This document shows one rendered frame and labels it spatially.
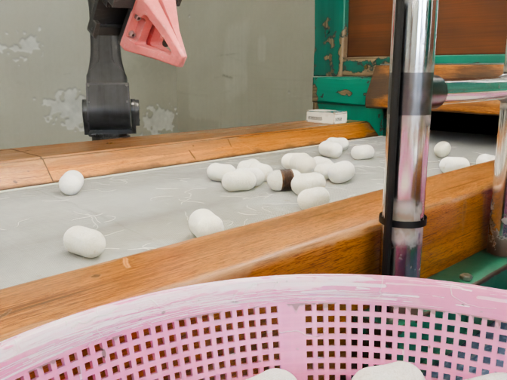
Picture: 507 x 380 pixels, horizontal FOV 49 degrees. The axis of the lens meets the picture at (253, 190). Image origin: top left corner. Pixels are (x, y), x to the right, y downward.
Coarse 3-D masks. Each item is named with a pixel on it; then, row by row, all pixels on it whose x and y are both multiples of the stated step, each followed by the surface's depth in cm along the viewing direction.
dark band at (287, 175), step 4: (284, 172) 52; (288, 172) 52; (292, 172) 52; (284, 176) 51; (288, 176) 51; (292, 176) 52; (284, 180) 51; (288, 180) 51; (284, 184) 51; (288, 184) 52; (284, 188) 52; (288, 188) 52
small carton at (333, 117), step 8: (312, 112) 93; (320, 112) 92; (328, 112) 91; (336, 112) 90; (344, 112) 92; (312, 120) 93; (320, 120) 92; (328, 120) 91; (336, 120) 90; (344, 120) 92
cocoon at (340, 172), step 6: (342, 162) 56; (348, 162) 56; (330, 168) 55; (336, 168) 55; (342, 168) 55; (348, 168) 55; (354, 168) 56; (330, 174) 55; (336, 174) 54; (342, 174) 55; (348, 174) 55; (354, 174) 56; (330, 180) 55; (336, 180) 55; (342, 180) 55
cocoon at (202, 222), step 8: (192, 216) 37; (200, 216) 36; (208, 216) 36; (216, 216) 36; (192, 224) 37; (200, 224) 36; (208, 224) 35; (216, 224) 36; (192, 232) 37; (200, 232) 36; (208, 232) 35
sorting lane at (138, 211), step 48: (384, 144) 85; (432, 144) 85; (0, 192) 51; (48, 192) 52; (96, 192) 52; (144, 192) 52; (192, 192) 52; (240, 192) 52; (288, 192) 52; (336, 192) 52; (0, 240) 37; (48, 240) 37; (144, 240) 37; (0, 288) 29
